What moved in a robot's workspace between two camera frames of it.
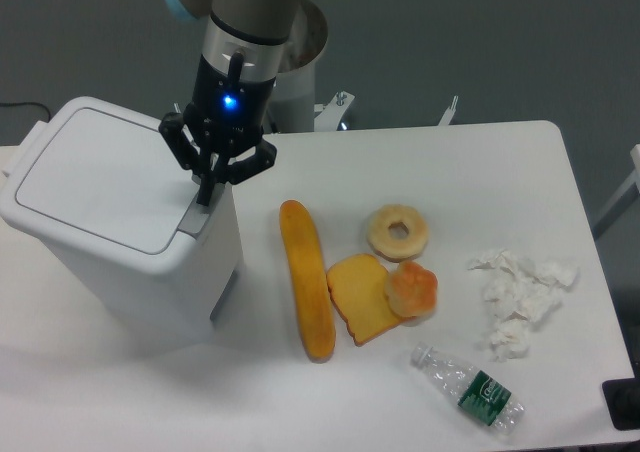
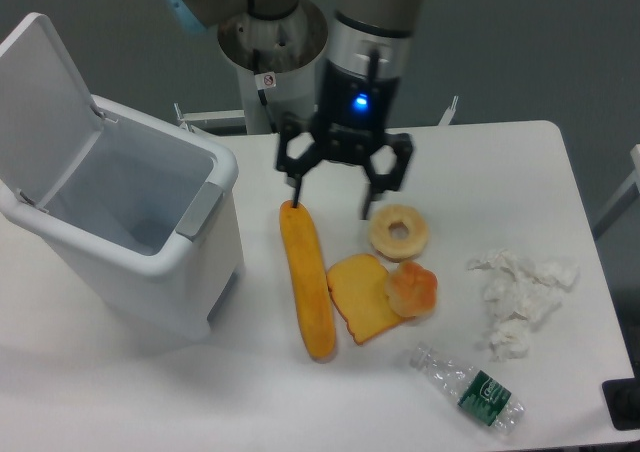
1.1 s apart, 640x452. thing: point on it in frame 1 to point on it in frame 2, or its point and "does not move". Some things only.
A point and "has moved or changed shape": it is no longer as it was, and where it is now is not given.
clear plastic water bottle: (474, 390) does not move
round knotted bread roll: (411, 292) does not move
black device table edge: (622, 398) does not move
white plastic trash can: (113, 201) has moved or changed shape
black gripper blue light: (229, 110) to (352, 111)
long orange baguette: (311, 286) does not move
